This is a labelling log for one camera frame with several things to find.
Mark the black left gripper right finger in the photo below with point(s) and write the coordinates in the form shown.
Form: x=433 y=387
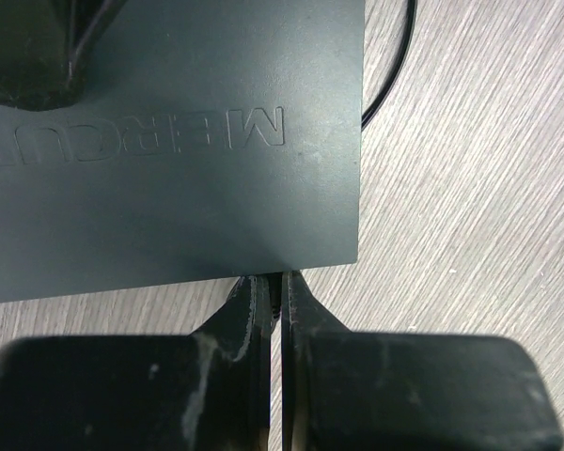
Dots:
x=347 y=390

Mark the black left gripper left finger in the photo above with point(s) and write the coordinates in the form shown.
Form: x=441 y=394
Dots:
x=207 y=390

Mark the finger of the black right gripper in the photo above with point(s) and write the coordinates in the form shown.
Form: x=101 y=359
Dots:
x=45 y=47

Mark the black network switch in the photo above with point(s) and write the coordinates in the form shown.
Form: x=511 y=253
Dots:
x=212 y=139

